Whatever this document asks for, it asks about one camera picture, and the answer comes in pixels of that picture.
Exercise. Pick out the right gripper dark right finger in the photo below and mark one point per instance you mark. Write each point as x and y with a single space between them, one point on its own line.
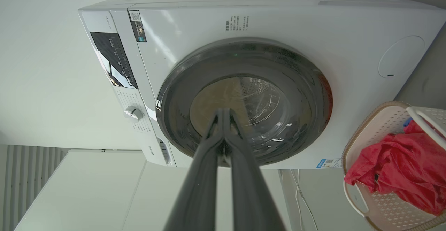
251 196

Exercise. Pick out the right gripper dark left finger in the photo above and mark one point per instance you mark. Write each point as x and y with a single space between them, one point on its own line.
198 189

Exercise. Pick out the round dark glass washer door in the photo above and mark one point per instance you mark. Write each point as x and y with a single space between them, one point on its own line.
299 95

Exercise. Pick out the white front-load washing machine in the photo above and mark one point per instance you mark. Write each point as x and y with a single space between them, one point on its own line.
313 25

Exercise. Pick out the blue energy label sticker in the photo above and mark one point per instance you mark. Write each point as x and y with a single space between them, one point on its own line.
329 163

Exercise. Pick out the steel washer drum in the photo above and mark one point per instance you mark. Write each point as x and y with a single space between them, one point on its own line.
264 98

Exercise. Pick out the white washer control knob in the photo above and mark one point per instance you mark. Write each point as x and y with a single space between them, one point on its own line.
133 113

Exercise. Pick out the white cabinet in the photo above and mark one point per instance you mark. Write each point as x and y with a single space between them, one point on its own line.
90 196

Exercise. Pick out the cream perforated laundry basket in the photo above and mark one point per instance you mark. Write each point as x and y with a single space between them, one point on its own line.
379 126

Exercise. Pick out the black washer control display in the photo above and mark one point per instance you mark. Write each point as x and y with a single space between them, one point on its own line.
116 56

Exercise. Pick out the red garment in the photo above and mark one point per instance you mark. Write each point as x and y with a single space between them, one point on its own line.
404 168

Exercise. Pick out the dark QR label sticker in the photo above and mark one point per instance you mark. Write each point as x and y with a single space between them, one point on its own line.
138 27

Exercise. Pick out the blue garment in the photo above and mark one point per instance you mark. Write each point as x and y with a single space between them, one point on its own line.
407 122

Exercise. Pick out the white slatted radiator panel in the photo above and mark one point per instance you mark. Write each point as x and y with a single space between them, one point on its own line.
24 175

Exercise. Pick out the white detergent drawer front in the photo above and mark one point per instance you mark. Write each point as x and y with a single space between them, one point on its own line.
99 21

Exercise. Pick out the round white filter cover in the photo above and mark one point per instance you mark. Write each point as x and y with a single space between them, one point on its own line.
400 56

